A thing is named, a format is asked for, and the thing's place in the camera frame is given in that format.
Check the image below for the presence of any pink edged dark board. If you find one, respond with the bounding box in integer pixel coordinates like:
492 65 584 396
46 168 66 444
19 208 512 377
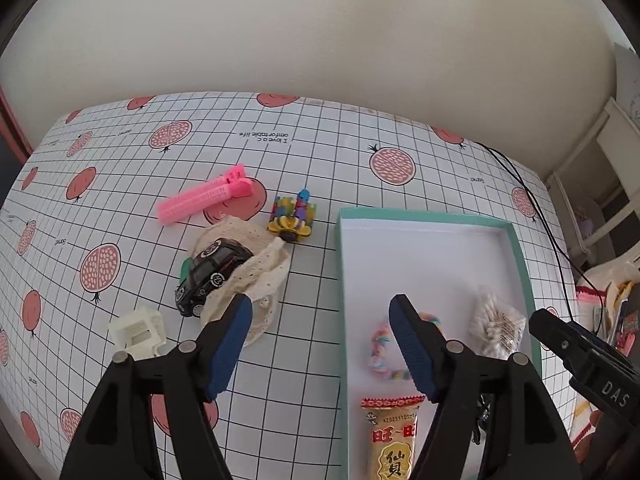
0 87 33 166

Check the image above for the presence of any pink hair roller clip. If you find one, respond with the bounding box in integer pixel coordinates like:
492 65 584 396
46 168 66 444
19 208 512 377
156 163 256 223

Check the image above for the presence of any pastel rainbow hair tie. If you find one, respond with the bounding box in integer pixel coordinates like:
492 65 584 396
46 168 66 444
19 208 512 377
368 312 443 383

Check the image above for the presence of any cream plastic seat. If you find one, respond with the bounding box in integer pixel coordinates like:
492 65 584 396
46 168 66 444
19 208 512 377
582 255 640 287

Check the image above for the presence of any black cable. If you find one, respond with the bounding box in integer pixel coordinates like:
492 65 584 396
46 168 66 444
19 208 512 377
472 141 588 321

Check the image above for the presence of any black toy car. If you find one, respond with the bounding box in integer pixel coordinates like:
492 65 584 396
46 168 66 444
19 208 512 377
175 240 254 317

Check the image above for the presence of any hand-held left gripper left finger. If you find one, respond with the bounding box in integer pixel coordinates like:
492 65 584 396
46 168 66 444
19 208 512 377
60 292 253 480

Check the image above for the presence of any pale printed poster board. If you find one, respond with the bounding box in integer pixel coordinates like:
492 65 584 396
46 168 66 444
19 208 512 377
612 42 640 121

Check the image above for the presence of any black action figure toy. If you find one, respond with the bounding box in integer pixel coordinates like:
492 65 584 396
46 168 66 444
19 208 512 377
470 392 493 446

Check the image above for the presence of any colourful stationery pile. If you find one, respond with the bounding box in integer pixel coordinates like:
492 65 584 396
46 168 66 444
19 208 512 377
595 280 640 356

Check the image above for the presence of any cream plastic clip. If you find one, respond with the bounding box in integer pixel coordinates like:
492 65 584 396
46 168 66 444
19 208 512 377
107 307 165 359

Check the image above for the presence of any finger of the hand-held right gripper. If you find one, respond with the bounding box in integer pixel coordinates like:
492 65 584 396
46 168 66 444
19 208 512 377
529 308 591 368
570 322 632 361

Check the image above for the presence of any white wooden chair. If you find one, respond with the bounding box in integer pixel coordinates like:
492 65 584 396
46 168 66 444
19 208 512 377
545 97 640 261

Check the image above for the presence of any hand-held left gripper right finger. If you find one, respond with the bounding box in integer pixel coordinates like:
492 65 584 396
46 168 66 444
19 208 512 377
389 294 583 480

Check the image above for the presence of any pomegranate print grid tablecloth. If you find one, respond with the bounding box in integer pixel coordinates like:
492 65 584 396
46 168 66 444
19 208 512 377
0 91 588 480

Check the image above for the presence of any cream lace cloth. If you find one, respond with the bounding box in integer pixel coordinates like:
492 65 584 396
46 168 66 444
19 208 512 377
192 215 292 346

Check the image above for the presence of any yellow rice cracker packet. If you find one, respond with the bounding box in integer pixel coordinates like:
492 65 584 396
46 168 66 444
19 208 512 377
361 395 426 480

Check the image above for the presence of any clear bag of cotton swabs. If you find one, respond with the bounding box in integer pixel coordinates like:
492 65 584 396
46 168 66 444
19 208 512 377
470 285 528 359

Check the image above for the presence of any colourful flower block toy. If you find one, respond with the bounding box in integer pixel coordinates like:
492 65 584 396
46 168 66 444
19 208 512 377
266 188 317 243

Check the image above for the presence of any teal cardboard box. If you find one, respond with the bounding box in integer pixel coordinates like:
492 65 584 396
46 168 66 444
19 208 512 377
336 207 543 480

